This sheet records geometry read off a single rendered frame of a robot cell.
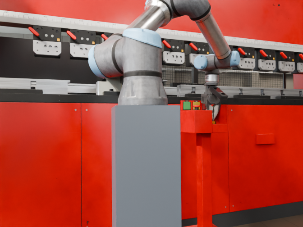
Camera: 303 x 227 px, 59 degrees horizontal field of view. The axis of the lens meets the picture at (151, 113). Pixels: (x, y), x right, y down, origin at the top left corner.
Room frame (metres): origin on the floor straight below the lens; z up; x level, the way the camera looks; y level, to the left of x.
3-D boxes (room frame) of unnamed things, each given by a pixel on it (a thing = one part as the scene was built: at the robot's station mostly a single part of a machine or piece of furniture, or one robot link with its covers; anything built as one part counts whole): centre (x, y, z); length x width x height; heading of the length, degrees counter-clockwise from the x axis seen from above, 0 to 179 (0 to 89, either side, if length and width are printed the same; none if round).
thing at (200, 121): (1.49, -0.29, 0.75); 0.20 x 0.16 x 0.18; 110
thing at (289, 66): (2.20, -1.08, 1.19); 0.15 x 0.09 x 0.17; 110
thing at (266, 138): (1.93, -0.81, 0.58); 0.15 x 0.02 x 0.07; 110
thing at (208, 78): (1.50, -0.34, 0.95); 0.08 x 0.08 x 0.05
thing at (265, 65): (2.13, -0.89, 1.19); 0.15 x 0.09 x 0.17; 110
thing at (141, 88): (0.82, 0.03, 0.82); 0.15 x 0.15 x 0.10
